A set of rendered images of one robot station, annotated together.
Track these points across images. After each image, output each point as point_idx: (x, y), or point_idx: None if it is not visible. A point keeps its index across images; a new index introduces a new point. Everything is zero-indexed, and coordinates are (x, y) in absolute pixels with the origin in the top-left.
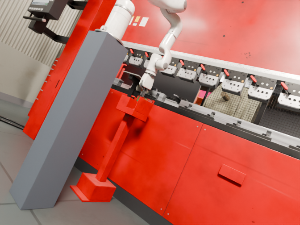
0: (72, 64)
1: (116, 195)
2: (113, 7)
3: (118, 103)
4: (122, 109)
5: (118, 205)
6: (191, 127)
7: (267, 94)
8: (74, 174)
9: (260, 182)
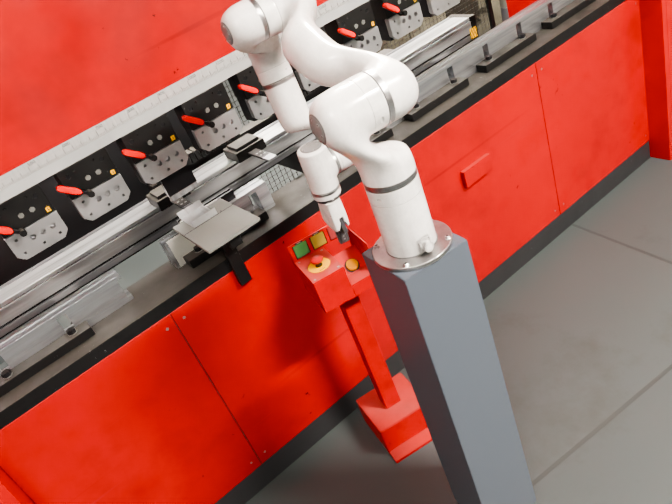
0: (432, 352)
1: None
2: (399, 192)
3: (324, 300)
4: (347, 296)
5: (409, 380)
6: None
7: (417, 15)
8: (323, 470)
9: (501, 143)
